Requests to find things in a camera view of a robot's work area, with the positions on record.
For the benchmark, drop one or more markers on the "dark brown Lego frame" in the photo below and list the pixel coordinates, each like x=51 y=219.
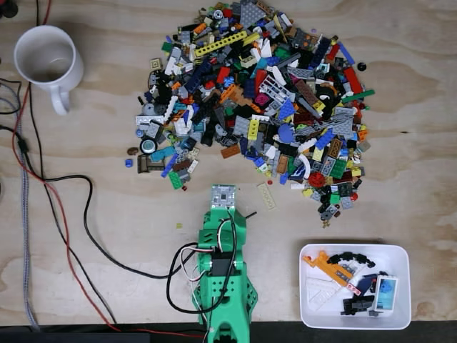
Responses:
x=150 y=165

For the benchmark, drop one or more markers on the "brown Lego plate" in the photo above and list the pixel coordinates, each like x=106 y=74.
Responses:
x=282 y=163

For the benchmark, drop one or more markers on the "red Lego brick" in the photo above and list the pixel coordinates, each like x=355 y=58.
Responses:
x=353 y=79

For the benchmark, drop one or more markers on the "white Lego wedge plate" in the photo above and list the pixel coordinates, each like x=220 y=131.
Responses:
x=323 y=291

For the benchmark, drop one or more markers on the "blue Lego dome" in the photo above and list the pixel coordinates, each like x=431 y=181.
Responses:
x=286 y=133

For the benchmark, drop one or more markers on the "white plastic bin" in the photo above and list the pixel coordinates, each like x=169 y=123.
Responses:
x=357 y=321

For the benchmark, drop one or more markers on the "red Lego gear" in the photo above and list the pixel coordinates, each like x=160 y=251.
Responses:
x=317 y=179

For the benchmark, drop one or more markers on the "small blue round Lego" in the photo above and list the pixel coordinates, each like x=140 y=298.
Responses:
x=129 y=163

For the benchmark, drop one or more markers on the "long green Lego plate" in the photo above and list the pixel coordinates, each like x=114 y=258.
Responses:
x=358 y=95

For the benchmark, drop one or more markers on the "yellow Technic beam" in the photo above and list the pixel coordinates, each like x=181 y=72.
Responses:
x=221 y=43

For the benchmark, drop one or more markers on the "white Lego lattice panel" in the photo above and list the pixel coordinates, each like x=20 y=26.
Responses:
x=276 y=88

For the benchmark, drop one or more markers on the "dark blue Lego piece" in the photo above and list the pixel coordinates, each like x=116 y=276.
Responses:
x=366 y=284

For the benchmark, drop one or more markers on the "bare camera circuit board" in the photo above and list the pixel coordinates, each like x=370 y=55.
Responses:
x=223 y=196

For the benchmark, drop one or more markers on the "reddish brown Lego piece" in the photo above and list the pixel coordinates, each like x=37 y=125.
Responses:
x=181 y=165

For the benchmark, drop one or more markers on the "orange Lego piece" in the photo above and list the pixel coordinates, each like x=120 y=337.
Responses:
x=323 y=266

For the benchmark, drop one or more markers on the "black Lego tire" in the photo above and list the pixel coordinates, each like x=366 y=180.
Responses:
x=326 y=95

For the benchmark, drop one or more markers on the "white ceramic mug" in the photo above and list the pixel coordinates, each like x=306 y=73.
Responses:
x=43 y=57

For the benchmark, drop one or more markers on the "grey Lego wheel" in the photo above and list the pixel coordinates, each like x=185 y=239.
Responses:
x=148 y=145

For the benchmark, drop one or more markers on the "white Lego brick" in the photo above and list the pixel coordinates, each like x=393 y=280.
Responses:
x=193 y=166

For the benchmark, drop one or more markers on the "long blue Lego plate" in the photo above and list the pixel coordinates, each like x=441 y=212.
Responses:
x=170 y=165

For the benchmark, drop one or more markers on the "orange-brown Lego plate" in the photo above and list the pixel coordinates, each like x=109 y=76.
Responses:
x=230 y=151

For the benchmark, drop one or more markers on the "black round Lego piece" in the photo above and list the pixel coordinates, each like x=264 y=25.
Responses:
x=362 y=66

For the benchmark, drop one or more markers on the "dark grey Lego wedge plate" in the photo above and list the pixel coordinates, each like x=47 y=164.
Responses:
x=251 y=12

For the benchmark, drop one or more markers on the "green square Lego plate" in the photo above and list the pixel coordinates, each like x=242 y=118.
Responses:
x=338 y=168

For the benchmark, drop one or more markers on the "grey Lego brick with cross hole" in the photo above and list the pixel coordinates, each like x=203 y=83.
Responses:
x=183 y=174

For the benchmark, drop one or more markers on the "yellow Lego brick with holes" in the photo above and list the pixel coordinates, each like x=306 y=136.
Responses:
x=253 y=129

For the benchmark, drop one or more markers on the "blue Lego plate with print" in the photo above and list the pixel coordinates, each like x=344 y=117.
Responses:
x=283 y=178

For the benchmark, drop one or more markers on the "tan printed Lego tile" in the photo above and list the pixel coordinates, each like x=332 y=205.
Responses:
x=156 y=64

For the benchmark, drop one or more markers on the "white panel with blue print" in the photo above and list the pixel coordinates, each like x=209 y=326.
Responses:
x=385 y=293

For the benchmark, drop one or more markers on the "black object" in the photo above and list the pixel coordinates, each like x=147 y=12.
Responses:
x=7 y=8

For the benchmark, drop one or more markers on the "minifigure torso with leaf print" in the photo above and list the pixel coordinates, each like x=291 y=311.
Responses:
x=263 y=166

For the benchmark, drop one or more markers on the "tan Lego plate with holes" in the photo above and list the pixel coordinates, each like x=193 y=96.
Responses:
x=267 y=196

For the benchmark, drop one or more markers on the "white curved Lego piece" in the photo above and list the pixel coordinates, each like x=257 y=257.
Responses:
x=305 y=165

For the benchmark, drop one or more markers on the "black Lego bar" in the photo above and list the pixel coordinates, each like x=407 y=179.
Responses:
x=251 y=215

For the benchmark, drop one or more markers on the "teal Lego plate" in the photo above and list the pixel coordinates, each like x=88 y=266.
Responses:
x=162 y=154

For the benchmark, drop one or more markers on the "grey square Lego plate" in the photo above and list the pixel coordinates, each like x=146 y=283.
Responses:
x=242 y=125

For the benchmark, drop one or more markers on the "small brown round Lego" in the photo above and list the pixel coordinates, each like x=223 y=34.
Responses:
x=133 y=150

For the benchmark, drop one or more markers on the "light grey Lego plate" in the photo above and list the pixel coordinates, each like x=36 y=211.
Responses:
x=150 y=120

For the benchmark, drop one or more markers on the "blue Lego wedge plate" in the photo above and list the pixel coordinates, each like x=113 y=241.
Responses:
x=287 y=111

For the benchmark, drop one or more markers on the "tan Lego brick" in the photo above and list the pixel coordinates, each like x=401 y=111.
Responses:
x=194 y=153

